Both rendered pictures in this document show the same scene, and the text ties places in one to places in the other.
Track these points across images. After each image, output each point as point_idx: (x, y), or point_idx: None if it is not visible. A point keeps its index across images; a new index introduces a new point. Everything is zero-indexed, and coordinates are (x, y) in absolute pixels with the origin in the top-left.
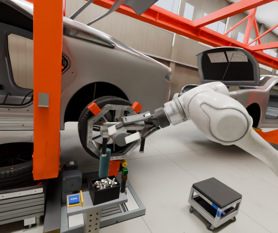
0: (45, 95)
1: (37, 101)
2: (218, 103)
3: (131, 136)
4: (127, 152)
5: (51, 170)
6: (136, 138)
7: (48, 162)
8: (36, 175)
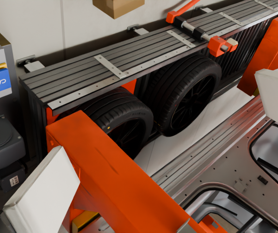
0: None
1: (195, 229)
2: None
3: (63, 196)
4: None
5: (65, 131)
6: (36, 189)
7: (83, 141)
8: (83, 116)
